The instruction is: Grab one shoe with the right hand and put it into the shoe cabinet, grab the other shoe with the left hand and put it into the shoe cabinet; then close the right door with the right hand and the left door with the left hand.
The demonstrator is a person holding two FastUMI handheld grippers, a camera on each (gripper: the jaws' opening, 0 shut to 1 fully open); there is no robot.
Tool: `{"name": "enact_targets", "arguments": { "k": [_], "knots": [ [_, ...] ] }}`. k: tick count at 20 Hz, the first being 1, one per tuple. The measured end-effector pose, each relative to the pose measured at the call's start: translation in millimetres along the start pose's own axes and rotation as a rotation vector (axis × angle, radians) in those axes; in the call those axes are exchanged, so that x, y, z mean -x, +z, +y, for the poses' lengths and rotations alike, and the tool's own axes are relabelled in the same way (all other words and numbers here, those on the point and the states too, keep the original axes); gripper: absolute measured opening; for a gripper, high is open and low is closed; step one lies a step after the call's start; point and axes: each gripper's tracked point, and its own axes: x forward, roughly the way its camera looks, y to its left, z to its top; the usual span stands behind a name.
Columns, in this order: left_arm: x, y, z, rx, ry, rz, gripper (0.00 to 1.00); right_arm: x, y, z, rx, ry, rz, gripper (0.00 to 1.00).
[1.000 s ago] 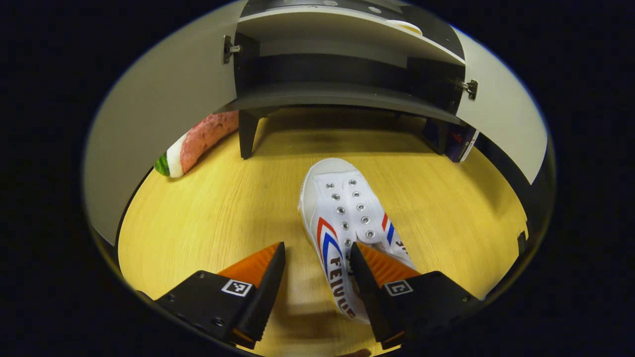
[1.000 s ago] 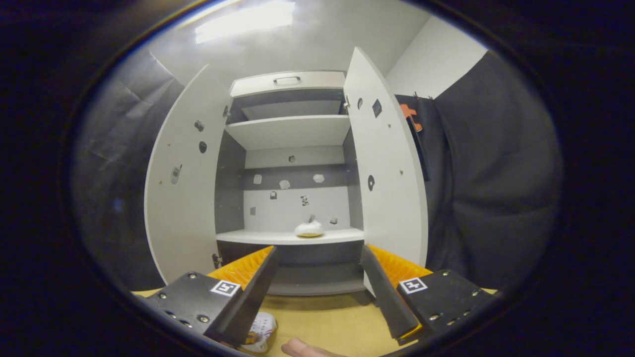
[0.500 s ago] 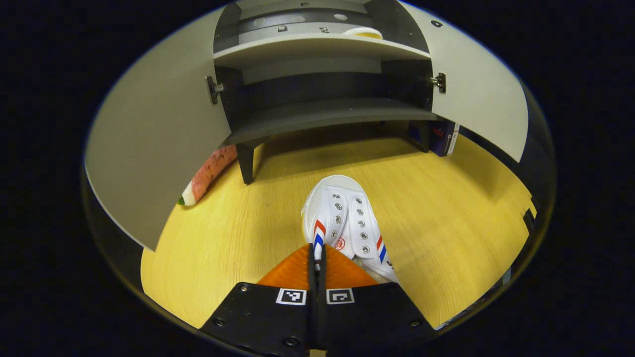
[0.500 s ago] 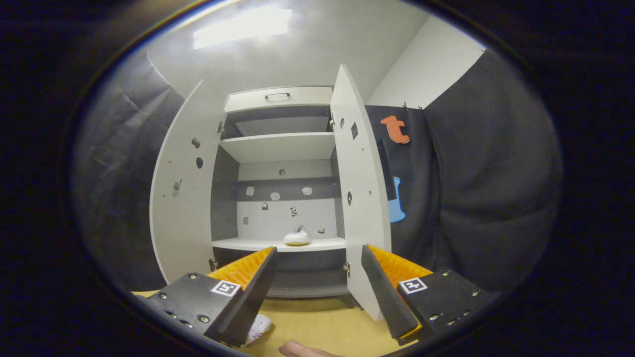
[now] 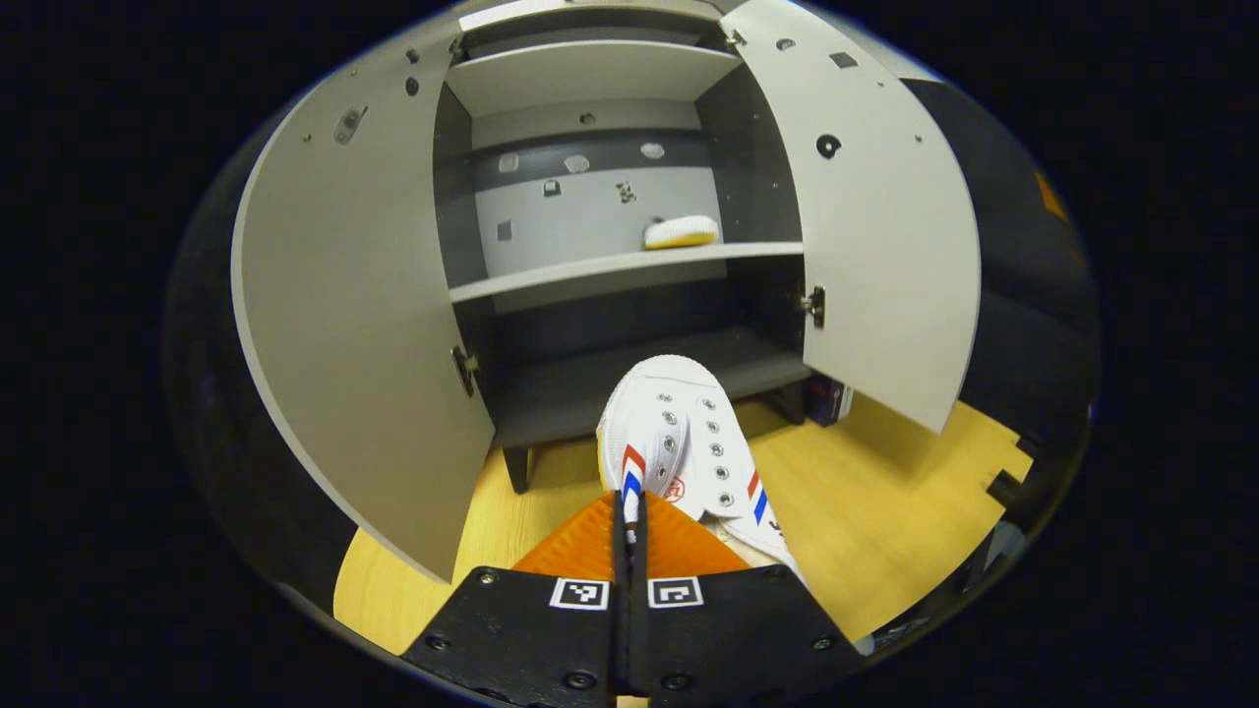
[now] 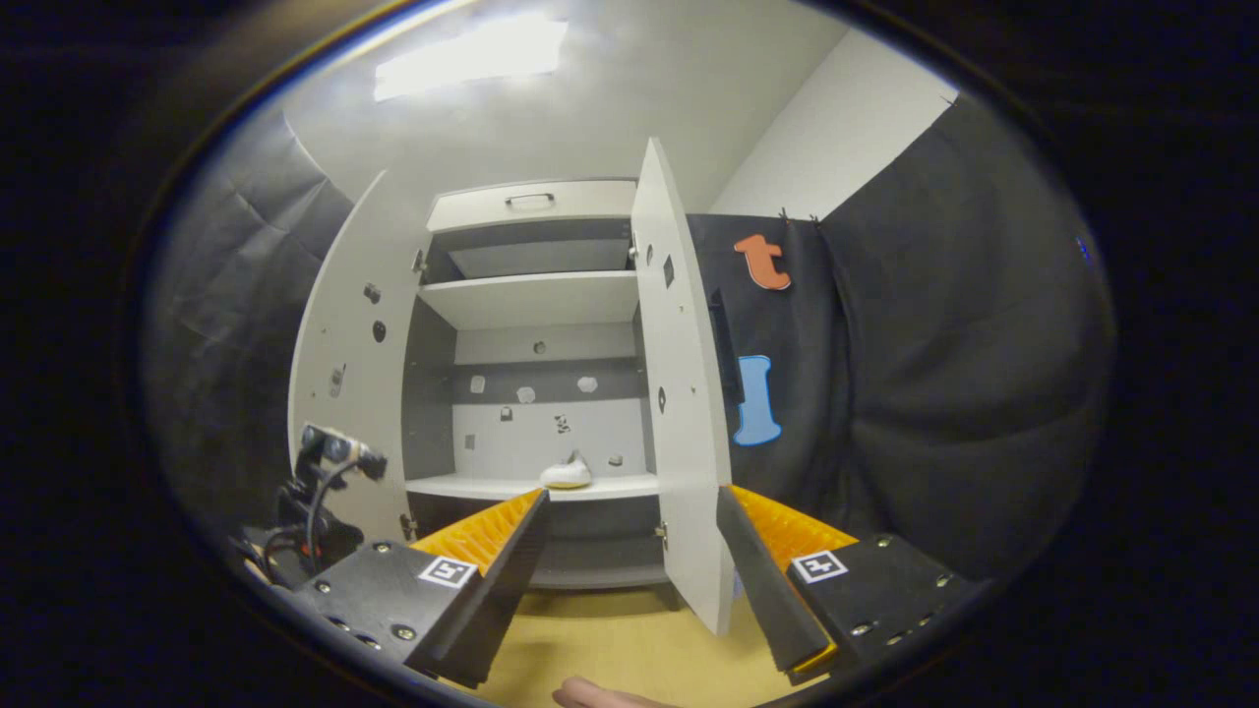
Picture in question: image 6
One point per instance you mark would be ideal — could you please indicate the black backdrop cloth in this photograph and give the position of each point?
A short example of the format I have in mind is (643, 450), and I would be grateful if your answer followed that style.
(964, 393)
(236, 324)

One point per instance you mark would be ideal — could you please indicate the white shoe cabinet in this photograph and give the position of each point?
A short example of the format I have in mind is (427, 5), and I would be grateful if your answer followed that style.
(531, 300)

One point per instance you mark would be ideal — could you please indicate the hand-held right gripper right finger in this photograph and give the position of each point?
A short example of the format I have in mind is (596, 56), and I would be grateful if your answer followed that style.
(767, 590)

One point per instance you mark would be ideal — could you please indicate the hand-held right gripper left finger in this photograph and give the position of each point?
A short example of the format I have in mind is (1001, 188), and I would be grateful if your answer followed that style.
(511, 590)

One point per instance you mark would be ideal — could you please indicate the white shoe red blue stripes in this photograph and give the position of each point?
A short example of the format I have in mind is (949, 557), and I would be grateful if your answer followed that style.
(566, 477)

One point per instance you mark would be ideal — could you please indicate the white shoe cabinet door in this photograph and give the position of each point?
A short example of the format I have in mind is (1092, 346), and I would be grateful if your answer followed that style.
(689, 472)
(374, 241)

